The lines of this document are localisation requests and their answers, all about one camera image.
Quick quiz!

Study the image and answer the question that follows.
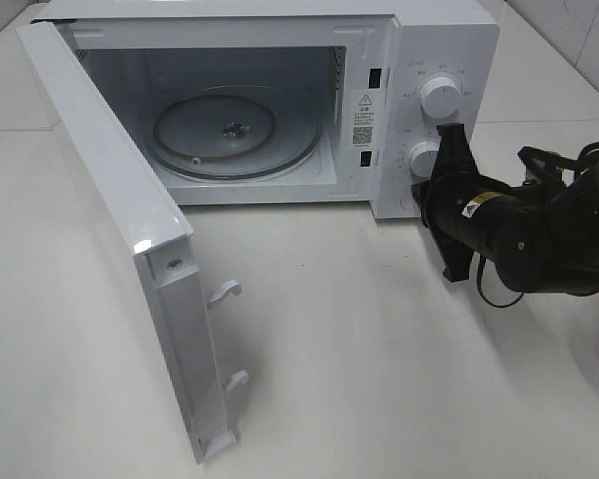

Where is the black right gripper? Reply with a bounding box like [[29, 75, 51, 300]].
[[412, 123, 509, 283]]

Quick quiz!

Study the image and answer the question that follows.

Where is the round white door button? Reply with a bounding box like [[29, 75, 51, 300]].
[[400, 192, 413, 212]]

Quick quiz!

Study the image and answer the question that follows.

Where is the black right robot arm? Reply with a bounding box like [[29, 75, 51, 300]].
[[412, 142, 599, 296]]

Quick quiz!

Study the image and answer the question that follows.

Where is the lower white timer knob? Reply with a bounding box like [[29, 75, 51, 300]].
[[407, 140, 440, 178]]

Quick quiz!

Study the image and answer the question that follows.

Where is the upper white power knob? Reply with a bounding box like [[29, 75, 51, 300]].
[[419, 73, 462, 119]]

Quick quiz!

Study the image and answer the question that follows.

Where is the glass microwave turntable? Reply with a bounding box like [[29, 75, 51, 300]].
[[146, 85, 323, 181]]

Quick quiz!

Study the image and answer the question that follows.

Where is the white microwave oven body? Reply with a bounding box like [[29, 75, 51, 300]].
[[26, 1, 500, 219]]

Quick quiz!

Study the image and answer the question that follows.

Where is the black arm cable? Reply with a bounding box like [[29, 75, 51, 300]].
[[473, 144, 599, 309]]

